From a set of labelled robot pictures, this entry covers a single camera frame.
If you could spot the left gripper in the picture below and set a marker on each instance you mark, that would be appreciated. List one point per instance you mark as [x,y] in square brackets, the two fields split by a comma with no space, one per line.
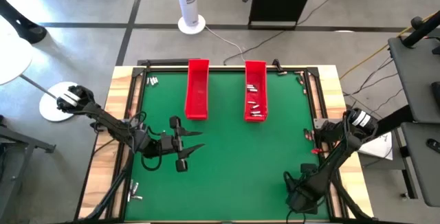
[181,165]

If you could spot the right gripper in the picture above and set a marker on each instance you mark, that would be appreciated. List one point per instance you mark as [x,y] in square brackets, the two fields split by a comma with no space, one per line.
[309,170]

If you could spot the red plastic bin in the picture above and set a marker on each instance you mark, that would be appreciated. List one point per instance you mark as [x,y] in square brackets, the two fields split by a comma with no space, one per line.
[256,73]
[196,90]

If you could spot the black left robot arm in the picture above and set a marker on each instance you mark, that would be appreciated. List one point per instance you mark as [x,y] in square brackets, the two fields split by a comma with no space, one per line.
[110,124]

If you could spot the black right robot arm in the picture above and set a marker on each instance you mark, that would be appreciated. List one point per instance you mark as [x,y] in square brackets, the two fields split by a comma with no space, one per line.
[328,169]

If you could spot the small red clip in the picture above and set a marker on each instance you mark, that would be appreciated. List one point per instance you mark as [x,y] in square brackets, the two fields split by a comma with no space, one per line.
[315,151]

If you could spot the green table mat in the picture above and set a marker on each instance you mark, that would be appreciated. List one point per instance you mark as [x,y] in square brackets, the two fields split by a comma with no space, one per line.
[233,169]

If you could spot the white paper sheet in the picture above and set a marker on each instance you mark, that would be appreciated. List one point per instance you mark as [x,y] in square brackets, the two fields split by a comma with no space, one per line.
[381,148]

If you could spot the black flat bar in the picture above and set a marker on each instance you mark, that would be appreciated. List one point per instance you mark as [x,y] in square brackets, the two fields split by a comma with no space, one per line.
[165,62]

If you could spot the black diagonal beam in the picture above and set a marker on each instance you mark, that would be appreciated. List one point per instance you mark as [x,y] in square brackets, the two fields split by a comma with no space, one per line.
[395,119]

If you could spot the black clamp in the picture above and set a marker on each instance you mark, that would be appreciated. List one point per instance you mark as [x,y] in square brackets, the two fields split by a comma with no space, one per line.
[276,65]

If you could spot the grey workbench top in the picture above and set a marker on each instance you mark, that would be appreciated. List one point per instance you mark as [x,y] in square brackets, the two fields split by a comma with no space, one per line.
[426,176]
[416,79]

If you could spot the black remote control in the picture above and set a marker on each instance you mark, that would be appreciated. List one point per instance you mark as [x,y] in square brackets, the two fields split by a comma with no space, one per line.
[434,145]

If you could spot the black flat device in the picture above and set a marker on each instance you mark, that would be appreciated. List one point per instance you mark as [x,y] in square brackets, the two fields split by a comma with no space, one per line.
[437,95]

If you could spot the tall black cabinet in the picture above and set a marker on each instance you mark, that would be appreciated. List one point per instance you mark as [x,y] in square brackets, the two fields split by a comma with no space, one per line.
[278,0]

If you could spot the black pole stand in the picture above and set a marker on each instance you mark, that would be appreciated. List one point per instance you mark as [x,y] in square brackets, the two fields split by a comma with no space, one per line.
[421,30]

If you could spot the black curved stand leg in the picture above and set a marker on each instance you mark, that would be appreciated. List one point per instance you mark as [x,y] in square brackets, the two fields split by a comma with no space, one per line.
[29,31]

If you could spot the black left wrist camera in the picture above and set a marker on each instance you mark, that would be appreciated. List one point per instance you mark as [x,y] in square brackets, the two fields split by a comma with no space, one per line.
[167,142]

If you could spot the black frame strut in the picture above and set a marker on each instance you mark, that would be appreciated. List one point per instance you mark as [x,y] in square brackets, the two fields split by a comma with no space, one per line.
[350,203]
[113,189]

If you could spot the black aluminium table frame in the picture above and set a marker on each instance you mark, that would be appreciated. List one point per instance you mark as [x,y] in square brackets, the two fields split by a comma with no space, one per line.
[165,69]

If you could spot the white round pedestal table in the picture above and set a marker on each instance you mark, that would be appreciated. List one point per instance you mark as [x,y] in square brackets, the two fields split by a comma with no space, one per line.
[51,110]

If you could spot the grey metal cart frame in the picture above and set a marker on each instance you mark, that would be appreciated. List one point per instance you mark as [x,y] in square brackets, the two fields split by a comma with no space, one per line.
[20,139]

